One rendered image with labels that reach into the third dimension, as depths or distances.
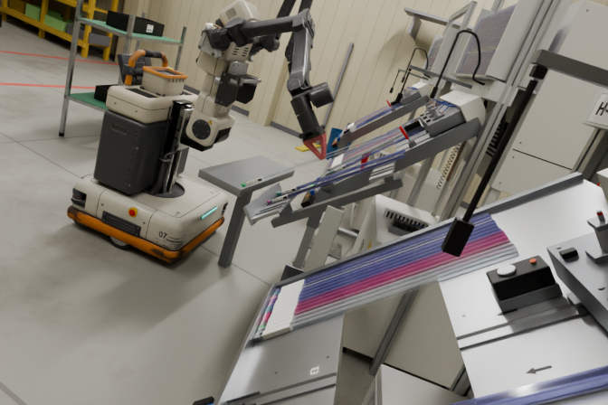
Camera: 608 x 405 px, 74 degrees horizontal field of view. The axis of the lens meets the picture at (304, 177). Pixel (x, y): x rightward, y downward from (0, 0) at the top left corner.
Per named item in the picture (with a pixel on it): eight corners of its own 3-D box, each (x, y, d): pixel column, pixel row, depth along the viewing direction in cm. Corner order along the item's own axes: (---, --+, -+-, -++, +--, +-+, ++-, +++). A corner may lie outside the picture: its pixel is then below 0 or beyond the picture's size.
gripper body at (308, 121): (326, 129, 128) (318, 108, 127) (319, 133, 119) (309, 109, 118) (308, 136, 130) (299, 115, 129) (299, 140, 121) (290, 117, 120)
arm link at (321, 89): (299, 101, 133) (288, 81, 127) (331, 88, 131) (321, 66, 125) (303, 123, 125) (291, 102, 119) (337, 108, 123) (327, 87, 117)
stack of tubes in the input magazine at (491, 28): (485, 75, 151) (518, 1, 143) (457, 73, 200) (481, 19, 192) (517, 86, 150) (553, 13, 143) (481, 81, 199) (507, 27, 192)
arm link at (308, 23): (325, 25, 161) (316, 3, 154) (311, 46, 154) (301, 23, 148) (242, 37, 186) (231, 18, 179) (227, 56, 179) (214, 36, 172)
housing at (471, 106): (474, 137, 157) (459, 106, 154) (451, 122, 203) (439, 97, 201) (494, 128, 154) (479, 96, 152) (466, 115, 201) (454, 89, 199)
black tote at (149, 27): (125, 32, 312) (128, 16, 309) (105, 24, 313) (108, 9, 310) (162, 37, 367) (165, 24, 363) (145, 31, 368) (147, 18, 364)
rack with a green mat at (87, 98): (57, 135, 326) (76, -5, 294) (123, 121, 413) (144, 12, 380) (108, 154, 323) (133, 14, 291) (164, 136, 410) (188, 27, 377)
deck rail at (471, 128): (320, 206, 172) (314, 193, 171) (321, 205, 174) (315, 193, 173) (484, 132, 153) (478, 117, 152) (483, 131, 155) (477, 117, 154)
